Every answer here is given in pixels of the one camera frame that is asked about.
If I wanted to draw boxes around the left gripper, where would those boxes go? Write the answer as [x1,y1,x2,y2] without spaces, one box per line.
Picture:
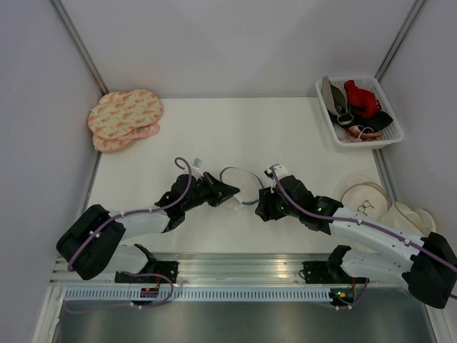
[183,171,240,212]

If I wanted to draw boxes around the white mesh laundry bag blue zipper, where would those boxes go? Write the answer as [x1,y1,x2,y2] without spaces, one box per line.
[219,166,264,210]

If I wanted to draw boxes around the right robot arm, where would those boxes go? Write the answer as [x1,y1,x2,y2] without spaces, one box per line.
[255,164,456,309]

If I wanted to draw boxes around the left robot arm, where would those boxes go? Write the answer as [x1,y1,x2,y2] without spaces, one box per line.
[56,172,240,280]

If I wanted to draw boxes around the floral laundry bag bottom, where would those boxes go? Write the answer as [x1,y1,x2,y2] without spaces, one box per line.
[92,123,161,153]

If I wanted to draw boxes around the floral laundry bag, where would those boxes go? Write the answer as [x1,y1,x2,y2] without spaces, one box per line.
[87,89,164,140]
[92,123,161,153]

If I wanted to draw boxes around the floral laundry bag top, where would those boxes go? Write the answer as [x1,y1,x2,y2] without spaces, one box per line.
[87,89,164,140]

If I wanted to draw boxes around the beige grey bra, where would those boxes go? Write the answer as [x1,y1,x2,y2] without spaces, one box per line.
[321,76,349,116]

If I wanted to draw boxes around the red bra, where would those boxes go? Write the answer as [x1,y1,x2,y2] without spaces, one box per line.
[343,80,381,119]

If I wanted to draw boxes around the cream laundry bag right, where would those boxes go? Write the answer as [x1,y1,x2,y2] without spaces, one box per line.
[381,202,438,237]

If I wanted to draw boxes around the white plastic basket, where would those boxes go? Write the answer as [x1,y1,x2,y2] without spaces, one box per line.
[316,76,404,149]

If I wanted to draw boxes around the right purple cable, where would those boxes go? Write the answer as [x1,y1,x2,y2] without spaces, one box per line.
[268,164,457,300]

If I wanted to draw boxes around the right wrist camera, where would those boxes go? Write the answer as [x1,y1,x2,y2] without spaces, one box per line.
[263,164,290,180]

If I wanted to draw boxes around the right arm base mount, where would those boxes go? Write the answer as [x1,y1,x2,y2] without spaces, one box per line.
[301,261,366,285]

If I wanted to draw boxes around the aluminium mounting rail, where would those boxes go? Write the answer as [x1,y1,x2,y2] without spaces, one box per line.
[49,252,440,287]

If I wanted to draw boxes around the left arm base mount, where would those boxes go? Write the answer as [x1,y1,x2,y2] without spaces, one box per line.
[114,261,179,284]

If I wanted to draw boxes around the white slotted cable duct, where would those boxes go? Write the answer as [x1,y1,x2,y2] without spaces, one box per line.
[64,287,331,302]

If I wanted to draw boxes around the left aluminium frame post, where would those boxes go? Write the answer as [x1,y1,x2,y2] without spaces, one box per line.
[49,0,109,95]

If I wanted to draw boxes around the aluminium frame post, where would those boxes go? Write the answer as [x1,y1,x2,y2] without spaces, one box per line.
[49,0,109,95]
[374,0,428,82]

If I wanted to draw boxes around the right aluminium frame post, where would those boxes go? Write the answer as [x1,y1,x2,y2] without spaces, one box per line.
[374,0,428,82]

